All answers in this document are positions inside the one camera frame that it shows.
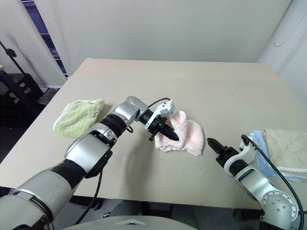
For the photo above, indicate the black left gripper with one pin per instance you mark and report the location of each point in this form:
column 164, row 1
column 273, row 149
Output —
column 156, row 128

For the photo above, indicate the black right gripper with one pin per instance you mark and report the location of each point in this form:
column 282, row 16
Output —
column 225, row 153

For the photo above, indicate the pink fluffy towel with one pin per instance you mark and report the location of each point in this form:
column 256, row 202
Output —
column 192, row 136

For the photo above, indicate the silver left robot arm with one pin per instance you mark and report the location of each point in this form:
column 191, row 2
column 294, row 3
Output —
column 91, row 148

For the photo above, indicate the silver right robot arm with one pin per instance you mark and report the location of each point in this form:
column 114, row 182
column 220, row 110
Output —
column 254, row 184

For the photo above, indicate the folded blue towel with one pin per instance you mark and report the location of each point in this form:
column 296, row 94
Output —
column 259, row 137

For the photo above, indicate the folded beige towel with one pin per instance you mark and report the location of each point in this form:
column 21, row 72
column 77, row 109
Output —
column 287, row 148

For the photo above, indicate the folded green towel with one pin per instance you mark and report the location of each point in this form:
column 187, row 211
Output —
column 76, row 117

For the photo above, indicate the grey robot torso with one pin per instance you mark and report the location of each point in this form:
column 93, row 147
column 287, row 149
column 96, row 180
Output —
column 120, row 222

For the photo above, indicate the black textured floor plate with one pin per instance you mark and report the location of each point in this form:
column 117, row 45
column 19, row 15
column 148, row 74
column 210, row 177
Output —
column 48, row 95

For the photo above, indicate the black equipment case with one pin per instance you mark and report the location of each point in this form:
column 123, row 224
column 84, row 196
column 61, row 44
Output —
column 21, row 91

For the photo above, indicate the black tripod stand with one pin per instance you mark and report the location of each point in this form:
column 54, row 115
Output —
column 10, row 53

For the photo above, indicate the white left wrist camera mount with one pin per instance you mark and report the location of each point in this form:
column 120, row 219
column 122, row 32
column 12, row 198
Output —
column 165, row 109

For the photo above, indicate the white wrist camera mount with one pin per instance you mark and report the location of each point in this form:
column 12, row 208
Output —
column 244, row 154
column 165, row 109

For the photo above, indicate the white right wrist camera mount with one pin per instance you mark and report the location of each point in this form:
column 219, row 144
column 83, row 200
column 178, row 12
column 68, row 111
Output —
column 244, row 154

